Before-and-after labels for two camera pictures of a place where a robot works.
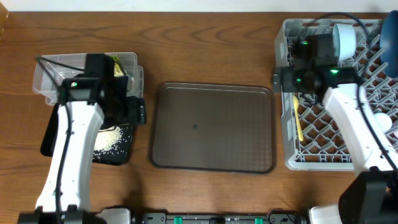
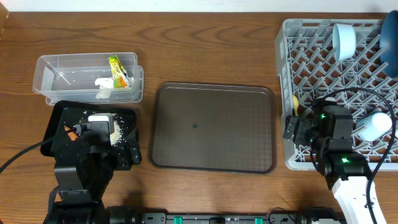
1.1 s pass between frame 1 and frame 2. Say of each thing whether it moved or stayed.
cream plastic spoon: stayed
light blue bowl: stayed
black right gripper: moved
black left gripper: moved
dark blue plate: stayed
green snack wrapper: stayed
